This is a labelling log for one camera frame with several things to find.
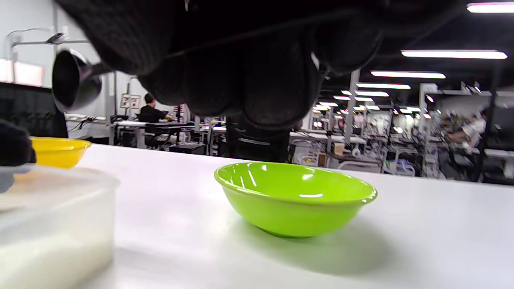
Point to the person's left hand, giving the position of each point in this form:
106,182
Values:
14,146

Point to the person's right hand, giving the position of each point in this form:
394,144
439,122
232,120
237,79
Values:
249,60

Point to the yellow plastic bowl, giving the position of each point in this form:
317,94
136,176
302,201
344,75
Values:
60,154

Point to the clear plastic sugar container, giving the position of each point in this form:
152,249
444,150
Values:
60,208

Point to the white sugar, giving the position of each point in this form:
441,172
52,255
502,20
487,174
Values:
52,261

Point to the green plastic bowl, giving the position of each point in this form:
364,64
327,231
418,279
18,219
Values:
293,208

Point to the black mesh office chair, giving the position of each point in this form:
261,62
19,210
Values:
257,146

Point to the row of ceiling light strips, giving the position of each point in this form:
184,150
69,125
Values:
453,54

